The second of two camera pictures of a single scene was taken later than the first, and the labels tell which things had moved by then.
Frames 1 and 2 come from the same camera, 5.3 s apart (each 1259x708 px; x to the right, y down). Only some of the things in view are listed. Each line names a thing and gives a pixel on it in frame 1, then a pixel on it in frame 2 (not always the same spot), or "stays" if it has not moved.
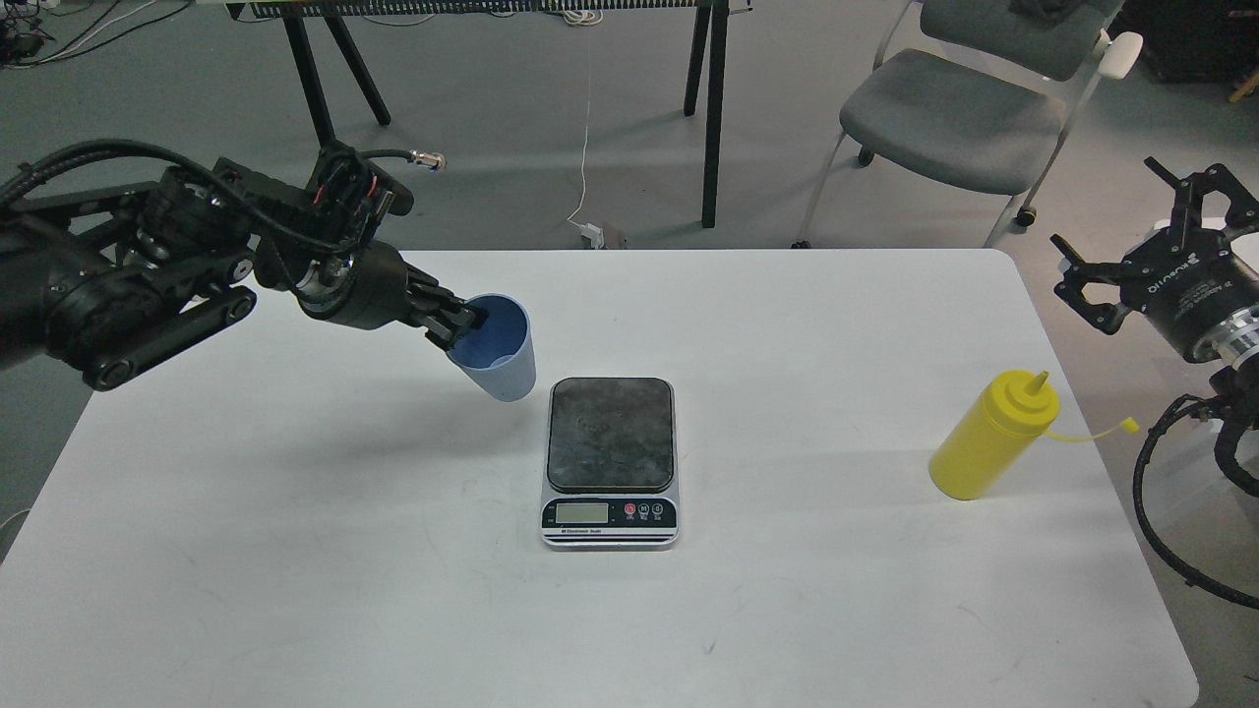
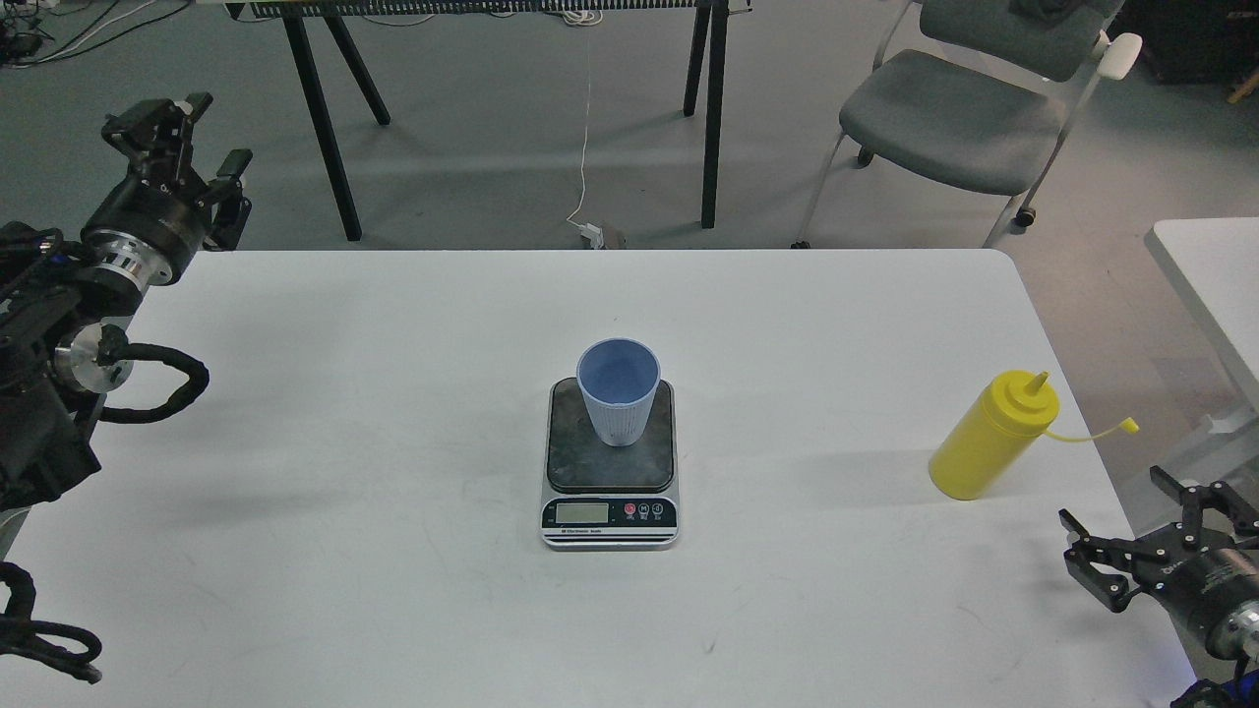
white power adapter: (594, 233) stays
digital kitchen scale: (612, 465) stays
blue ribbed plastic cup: (499, 359) → (619, 377)
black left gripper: (367, 288) → (147, 228)
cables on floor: (23, 24) stays
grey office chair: (979, 95) stays
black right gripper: (1180, 278) → (1214, 584)
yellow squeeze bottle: (991, 429) stays
